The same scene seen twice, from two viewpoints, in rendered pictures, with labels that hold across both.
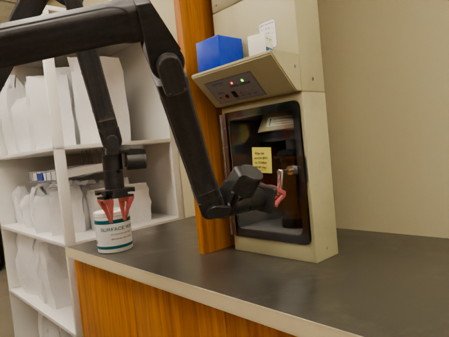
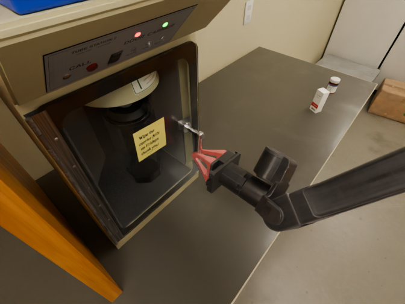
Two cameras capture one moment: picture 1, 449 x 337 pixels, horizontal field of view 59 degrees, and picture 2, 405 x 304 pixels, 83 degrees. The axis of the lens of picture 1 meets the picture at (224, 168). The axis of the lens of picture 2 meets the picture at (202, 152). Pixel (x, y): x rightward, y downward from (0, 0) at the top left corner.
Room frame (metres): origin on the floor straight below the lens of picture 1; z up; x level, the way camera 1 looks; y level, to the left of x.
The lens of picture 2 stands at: (1.10, 0.24, 1.56)
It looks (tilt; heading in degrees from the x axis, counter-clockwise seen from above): 47 degrees down; 264
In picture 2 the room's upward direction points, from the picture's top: straight up
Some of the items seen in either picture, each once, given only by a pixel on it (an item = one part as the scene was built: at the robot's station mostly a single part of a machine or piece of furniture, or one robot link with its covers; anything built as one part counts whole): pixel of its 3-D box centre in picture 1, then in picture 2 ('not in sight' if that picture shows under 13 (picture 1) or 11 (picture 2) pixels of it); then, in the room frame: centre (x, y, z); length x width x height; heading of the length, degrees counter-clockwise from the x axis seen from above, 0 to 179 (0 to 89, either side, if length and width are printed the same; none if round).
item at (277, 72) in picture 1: (242, 82); (141, 26); (1.15, -0.08, 1.46); 0.32 x 0.11 x 0.10; 43
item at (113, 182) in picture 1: (114, 182); not in sight; (1.18, 0.33, 1.21); 0.10 x 0.07 x 0.07; 133
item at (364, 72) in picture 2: not in sight; (340, 80); (-0.75, -2.01, 0.17); 0.60 x 0.42 x 0.33; 131
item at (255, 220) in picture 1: (262, 174); (151, 154); (1.18, -0.11, 1.19); 0.30 x 0.01 x 0.40; 43
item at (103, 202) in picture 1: (113, 206); not in sight; (1.17, 0.34, 1.14); 0.07 x 0.07 x 0.09; 43
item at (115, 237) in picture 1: (113, 229); not in sight; (1.48, 0.44, 1.02); 0.13 x 0.13 x 0.15
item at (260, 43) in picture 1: (260, 47); not in sight; (1.09, -0.13, 1.54); 0.05 x 0.05 x 0.06; 59
